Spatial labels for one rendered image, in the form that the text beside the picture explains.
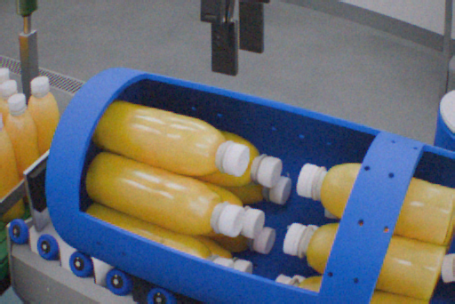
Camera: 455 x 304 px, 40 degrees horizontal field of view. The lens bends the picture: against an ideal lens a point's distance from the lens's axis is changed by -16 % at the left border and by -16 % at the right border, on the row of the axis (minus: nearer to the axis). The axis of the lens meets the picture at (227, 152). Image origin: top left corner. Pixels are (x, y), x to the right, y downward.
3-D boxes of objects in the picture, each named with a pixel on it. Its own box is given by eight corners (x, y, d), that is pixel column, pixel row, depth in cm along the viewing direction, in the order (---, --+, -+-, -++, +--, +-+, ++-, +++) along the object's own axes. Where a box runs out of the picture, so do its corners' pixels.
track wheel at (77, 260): (68, 276, 101) (75, 276, 103) (90, 278, 99) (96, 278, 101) (65, 249, 102) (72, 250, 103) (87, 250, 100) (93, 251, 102)
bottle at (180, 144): (85, 116, 92) (215, 152, 85) (114, 87, 97) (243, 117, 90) (93, 158, 97) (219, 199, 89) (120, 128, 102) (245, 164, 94)
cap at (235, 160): (221, 155, 87) (235, 158, 86) (236, 136, 90) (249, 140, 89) (223, 180, 89) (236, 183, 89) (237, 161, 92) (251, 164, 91)
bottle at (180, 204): (77, 181, 91) (208, 228, 83) (102, 140, 95) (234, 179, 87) (95, 210, 97) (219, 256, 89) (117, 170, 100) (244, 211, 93)
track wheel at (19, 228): (25, 223, 105) (32, 224, 107) (9, 214, 107) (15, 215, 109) (21, 247, 105) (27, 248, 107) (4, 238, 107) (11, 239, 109)
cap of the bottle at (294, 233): (308, 240, 87) (295, 236, 87) (309, 220, 84) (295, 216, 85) (296, 262, 84) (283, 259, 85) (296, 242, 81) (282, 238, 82)
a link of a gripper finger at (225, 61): (237, 20, 76) (235, 21, 75) (238, 74, 79) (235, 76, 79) (213, 15, 77) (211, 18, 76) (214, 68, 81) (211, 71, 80)
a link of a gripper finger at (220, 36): (228, 7, 74) (216, 16, 72) (229, 46, 77) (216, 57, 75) (217, 5, 75) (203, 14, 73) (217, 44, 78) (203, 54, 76)
